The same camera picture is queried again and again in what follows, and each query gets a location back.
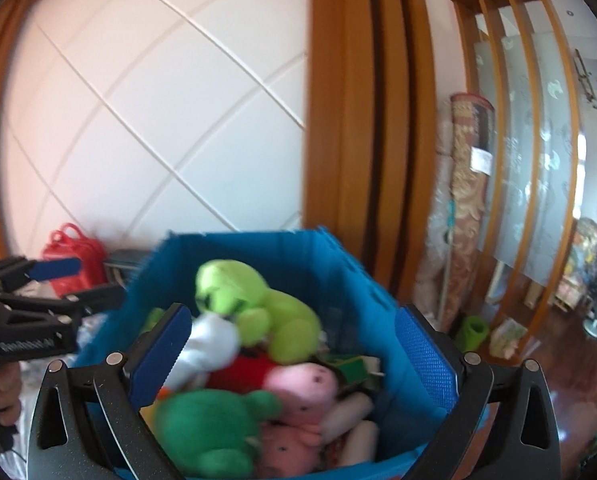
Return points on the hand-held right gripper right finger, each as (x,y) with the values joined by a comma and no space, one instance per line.
(426,355)

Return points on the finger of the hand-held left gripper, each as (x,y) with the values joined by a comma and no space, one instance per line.
(78,300)
(53,268)

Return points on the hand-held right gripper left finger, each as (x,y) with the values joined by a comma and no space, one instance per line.
(161,355)

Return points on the light green plush toy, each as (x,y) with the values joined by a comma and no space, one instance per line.
(278,315)

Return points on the blue plastic crate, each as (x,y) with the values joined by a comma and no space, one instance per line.
(278,255)

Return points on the person's left hand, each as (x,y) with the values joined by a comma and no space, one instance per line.
(4,395)

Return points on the red handbag-shaped box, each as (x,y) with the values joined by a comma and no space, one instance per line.
(86,246)

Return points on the green cup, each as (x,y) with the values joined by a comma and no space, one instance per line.
(471,334)

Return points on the white plush toy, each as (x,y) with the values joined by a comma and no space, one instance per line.
(213,340)

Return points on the dark green gift box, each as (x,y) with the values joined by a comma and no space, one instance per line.
(123,265)

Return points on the green toy block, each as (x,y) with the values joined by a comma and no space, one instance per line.
(353,370)

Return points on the patterned packet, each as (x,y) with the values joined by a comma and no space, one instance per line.
(508,340)

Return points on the red plush toy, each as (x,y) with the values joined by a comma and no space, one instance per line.
(243,372)

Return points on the dark green plush toy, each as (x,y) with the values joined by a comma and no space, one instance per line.
(208,430)

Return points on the pink pig plush toy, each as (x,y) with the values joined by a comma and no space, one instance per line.
(303,385)

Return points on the rolled patterned carpet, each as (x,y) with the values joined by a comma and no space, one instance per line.
(471,200)

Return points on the wooden slat glass partition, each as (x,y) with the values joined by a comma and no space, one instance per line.
(528,160)

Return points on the wooden door frame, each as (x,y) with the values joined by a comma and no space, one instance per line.
(358,135)

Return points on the branch wall decoration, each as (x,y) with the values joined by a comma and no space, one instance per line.
(596,85)

